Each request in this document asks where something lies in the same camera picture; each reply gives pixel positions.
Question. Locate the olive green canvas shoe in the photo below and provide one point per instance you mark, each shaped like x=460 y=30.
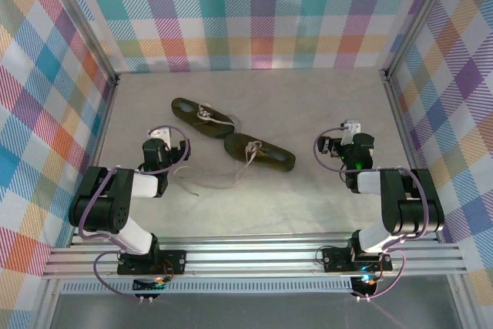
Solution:
x=215 y=128
x=269 y=159

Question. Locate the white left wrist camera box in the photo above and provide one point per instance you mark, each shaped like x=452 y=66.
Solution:
x=161 y=133

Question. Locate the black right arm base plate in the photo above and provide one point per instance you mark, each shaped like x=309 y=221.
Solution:
x=335 y=259

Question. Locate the aluminium corner post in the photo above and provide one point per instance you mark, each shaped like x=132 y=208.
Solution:
x=416 y=17
x=81 y=17

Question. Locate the small controller board with LEDs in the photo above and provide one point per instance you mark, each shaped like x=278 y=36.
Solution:
x=366 y=283
x=148 y=285

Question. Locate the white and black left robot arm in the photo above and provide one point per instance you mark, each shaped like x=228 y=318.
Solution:
x=96 y=209

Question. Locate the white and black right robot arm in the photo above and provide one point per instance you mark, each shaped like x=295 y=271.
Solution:
x=416 y=213

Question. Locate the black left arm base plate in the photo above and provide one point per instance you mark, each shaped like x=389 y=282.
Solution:
x=175 y=261

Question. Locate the aluminium side rail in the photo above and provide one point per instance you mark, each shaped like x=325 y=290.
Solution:
x=109 y=98
x=393 y=98

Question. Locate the white shoelace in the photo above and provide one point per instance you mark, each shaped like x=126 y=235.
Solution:
x=252 y=148
x=204 y=113

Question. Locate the aluminium mounting rail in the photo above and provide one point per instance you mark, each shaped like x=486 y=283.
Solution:
x=250 y=259

